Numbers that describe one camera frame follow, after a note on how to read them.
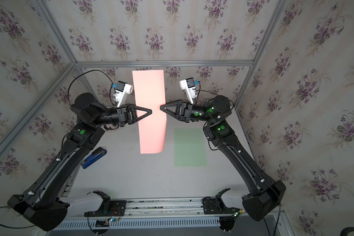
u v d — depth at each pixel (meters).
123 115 0.45
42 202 0.37
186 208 0.75
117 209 0.72
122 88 0.46
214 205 0.73
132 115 0.48
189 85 0.47
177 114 0.48
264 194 0.38
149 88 0.48
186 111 0.46
